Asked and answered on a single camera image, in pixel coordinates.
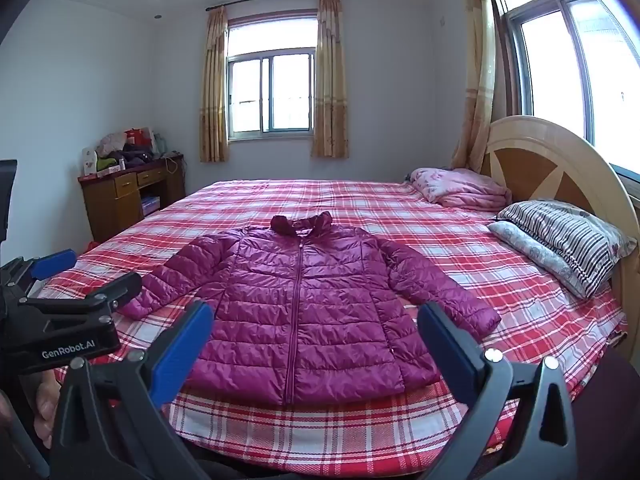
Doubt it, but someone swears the person's dark clothing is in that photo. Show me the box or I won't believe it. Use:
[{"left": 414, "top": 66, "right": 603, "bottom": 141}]
[{"left": 570, "top": 347, "right": 640, "bottom": 480}]

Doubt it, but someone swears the pink floral quilt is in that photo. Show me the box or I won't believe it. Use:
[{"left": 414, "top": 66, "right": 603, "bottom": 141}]
[{"left": 410, "top": 167, "right": 513, "bottom": 211}]

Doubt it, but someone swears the wooden bed headboard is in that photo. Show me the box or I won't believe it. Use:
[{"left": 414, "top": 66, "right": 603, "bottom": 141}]
[{"left": 481, "top": 116, "right": 640, "bottom": 311}]

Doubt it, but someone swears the black flat object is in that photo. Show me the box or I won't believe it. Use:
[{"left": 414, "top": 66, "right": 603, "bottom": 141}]
[{"left": 0, "top": 160, "right": 18, "bottom": 241}]

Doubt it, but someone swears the red plaid bed sheet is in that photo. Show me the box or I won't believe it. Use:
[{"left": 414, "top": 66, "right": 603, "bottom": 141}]
[{"left": 37, "top": 178, "right": 628, "bottom": 473}]

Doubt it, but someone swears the magenta down jacket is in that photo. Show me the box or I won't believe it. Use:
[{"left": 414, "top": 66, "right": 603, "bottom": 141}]
[{"left": 117, "top": 211, "right": 502, "bottom": 407}]

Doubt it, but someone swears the grey floral pillow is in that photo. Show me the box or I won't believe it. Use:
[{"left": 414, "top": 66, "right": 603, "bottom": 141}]
[{"left": 487, "top": 220, "right": 591, "bottom": 301}]

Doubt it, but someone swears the pile of clothes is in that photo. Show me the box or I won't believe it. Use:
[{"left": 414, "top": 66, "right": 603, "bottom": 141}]
[{"left": 97, "top": 130, "right": 166, "bottom": 171}]

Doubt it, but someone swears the striped pillow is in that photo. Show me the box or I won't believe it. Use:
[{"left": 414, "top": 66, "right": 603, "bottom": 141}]
[{"left": 496, "top": 199, "right": 638, "bottom": 301}]

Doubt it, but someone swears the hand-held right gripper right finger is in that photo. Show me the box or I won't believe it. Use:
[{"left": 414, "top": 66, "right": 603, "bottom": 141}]
[{"left": 416, "top": 301, "right": 581, "bottom": 480}]

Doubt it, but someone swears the black curtain rod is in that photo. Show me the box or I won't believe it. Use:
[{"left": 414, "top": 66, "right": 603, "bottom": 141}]
[{"left": 205, "top": 0, "right": 347, "bottom": 12}]

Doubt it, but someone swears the person's left hand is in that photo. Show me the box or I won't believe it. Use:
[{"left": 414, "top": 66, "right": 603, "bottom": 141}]
[{"left": 25, "top": 370, "right": 64, "bottom": 449}]

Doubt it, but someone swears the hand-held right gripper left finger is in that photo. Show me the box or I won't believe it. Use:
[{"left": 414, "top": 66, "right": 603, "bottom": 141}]
[{"left": 50, "top": 300, "right": 216, "bottom": 480}]

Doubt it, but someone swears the brown wooden desk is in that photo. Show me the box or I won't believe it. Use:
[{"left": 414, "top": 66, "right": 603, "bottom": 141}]
[{"left": 77, "top": 154, "right": 187, "bottom": 243}]

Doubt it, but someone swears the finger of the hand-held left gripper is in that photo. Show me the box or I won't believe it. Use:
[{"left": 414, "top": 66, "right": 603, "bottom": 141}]
[
  {"left": 18, "top": 272, "right": 144, "bottom": 321},
  {"left": 0, "top": 249, "right": 77, "bottom": 302}
]

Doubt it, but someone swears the large window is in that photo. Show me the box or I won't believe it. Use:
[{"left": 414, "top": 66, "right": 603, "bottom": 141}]
[{"left": 487, "top": 0, "right": 640, "bottom": 176}]

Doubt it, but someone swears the sliding window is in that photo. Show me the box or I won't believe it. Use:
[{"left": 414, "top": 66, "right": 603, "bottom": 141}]
[{"left": 226, "top": 15, "right": 321, "bottom": 142}]

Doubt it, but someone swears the long yellow curtain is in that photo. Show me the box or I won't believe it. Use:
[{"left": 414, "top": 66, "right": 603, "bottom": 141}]
[{"left": 451, "top": 0, "right": 496, "bottom": 171}]

